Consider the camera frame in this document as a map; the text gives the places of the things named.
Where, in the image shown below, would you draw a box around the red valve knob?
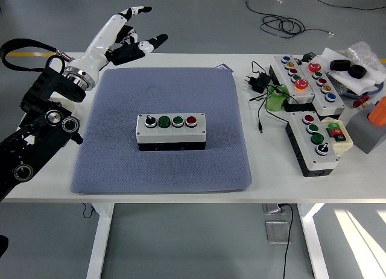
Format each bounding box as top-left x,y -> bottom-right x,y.
352,95 -> 370,108

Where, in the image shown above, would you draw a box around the silver box under table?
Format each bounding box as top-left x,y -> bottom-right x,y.
262,202 -> 287,215

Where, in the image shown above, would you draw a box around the purple card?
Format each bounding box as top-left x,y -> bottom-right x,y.
213,63 -> 235,74

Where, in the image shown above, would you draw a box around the cream green-red push switch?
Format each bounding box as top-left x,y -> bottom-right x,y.
320,116 -> 354,158

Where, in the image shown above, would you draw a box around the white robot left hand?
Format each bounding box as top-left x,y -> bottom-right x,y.
66,6 -> 169,78

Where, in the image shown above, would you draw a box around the long black floor cable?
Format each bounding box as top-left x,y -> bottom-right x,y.
301,0 -> 386,11

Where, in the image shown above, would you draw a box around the five-button box orange-ringed stop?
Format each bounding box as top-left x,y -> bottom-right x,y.
269,55 -> 316,113

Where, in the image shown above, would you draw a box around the white table leg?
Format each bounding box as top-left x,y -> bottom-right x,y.
297,202 -> 331,279
86,202 -> 115,279

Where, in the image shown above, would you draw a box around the blue-grey textured mat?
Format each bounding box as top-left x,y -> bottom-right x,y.
70,67 -> 253,195

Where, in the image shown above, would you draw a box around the green plastic bottle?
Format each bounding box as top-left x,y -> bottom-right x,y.
266,84 -> 291,113

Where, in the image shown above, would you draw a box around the blue round ring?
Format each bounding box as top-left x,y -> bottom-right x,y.
343,81 -> 385,99

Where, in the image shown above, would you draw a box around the black hanging cable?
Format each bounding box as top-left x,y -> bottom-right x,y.
279,202 -> 295,279

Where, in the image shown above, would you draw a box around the coiled black floor cable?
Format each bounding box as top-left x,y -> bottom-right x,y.
245,0 -> 335,39

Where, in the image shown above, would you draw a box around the clear bubble wrap bag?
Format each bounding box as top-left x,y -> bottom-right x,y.
340,41 -> 385,78

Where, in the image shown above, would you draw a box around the black foam ring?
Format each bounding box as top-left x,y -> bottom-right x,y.
329,59 -> 351,72
348,64 -> 368,80

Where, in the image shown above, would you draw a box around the black adapter cord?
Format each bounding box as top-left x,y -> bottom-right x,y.
248,61 -> 299,134

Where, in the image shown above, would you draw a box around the orange cylinder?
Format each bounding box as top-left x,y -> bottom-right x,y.
367,96 -> 386,127

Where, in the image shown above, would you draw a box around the grey plastic block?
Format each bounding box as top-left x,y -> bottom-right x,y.
345,102 -> 386,155

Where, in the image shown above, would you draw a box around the grey four-button control box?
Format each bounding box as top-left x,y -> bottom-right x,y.
285,111 -> 341,178
135,112 -> 207,152

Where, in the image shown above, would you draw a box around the five-button box plain red stop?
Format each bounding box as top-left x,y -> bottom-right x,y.
298,56 -> 346,117

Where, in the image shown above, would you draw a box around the black power adapter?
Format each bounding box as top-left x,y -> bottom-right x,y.
244,72 -> 272,95

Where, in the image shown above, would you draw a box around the short black cable loop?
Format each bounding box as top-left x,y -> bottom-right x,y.
81,202 -> 96,219

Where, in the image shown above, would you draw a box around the silver floor socket box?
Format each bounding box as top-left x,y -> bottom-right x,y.
265,220 -> 293,245

